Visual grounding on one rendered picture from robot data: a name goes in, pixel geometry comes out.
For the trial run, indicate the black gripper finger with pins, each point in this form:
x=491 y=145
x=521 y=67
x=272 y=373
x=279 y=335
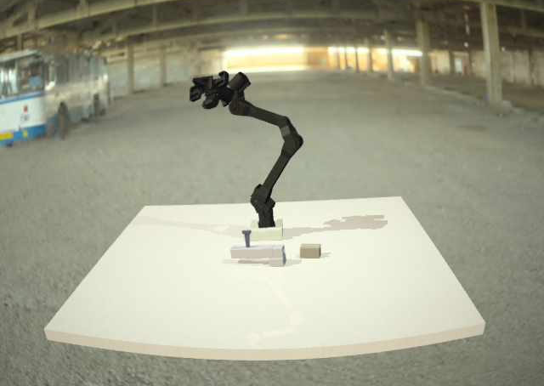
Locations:
x=200 y=88
x=206 y=82

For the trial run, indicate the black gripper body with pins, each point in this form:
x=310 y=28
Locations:
x=219 y=84

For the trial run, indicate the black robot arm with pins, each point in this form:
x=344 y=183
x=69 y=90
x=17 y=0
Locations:
x=234 y=97

